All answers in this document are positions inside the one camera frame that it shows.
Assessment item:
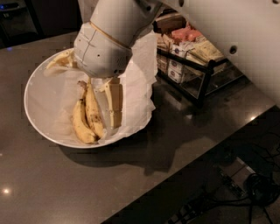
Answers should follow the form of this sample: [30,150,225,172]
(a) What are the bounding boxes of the pink sweetener packets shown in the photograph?
[171,25,202,42]

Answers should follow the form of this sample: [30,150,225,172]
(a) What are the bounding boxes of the black coiled cable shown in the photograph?
[244,172,280,207]

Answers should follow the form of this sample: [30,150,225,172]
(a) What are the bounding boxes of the spotted yellow banana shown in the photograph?
[72,80,97,144]
[85,79,104,138]

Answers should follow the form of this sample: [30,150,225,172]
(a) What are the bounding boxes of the large white bowl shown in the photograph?
[24,47,153,150]

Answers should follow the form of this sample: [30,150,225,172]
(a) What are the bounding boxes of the white paper liner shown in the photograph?
[44,32,157,148]

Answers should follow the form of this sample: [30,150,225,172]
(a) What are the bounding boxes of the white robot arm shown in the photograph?
[50,0,280,103]

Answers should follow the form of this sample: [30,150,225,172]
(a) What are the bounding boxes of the dark appliance with blue light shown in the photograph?
[0,0,44,47]

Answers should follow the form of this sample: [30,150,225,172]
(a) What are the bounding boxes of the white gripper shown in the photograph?
[46,23,132,129]

